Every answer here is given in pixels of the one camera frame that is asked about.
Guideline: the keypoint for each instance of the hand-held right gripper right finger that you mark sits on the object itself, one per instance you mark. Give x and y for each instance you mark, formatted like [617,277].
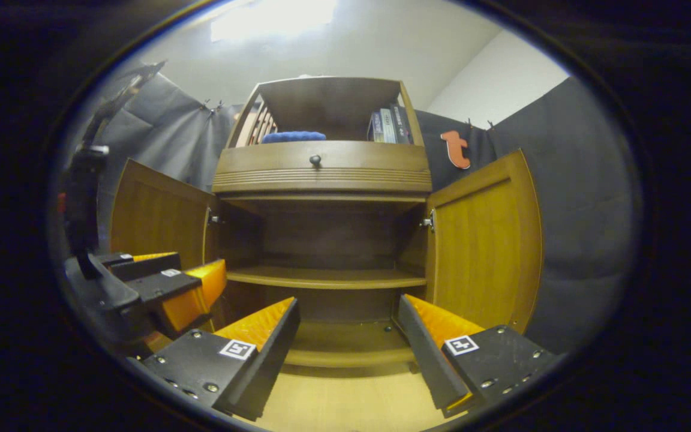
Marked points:
[426,360]

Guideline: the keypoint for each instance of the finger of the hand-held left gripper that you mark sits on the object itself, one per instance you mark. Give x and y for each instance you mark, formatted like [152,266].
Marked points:
[141,267]
[189,294]

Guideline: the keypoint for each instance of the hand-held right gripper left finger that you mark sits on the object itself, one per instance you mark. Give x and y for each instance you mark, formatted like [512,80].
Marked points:
[270,366]

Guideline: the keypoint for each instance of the wooden shoe cabinet door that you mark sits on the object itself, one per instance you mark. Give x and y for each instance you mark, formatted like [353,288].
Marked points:
[153,216]
[483,240]

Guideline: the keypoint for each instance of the wooden inner shelf board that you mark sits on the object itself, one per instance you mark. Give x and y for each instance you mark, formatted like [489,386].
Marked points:
[327,278]

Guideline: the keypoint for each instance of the blue folded towel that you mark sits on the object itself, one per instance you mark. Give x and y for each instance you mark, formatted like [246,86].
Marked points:
[293,137]

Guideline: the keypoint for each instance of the wooden drawer with black knob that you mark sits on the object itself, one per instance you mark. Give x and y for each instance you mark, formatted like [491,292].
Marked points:
[369,157]

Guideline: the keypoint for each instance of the black backdrop cloth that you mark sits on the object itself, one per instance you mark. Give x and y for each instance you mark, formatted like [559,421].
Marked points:
[579,210]

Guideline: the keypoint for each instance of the black shelf book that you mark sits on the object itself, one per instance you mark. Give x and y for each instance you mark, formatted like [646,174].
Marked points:
[401,124]

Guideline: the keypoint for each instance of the grey shelf book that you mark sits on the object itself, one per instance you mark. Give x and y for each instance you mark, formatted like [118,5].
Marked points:
[386,126]

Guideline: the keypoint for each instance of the dark blue shelf book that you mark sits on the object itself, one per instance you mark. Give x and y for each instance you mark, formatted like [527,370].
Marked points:
[374,127]

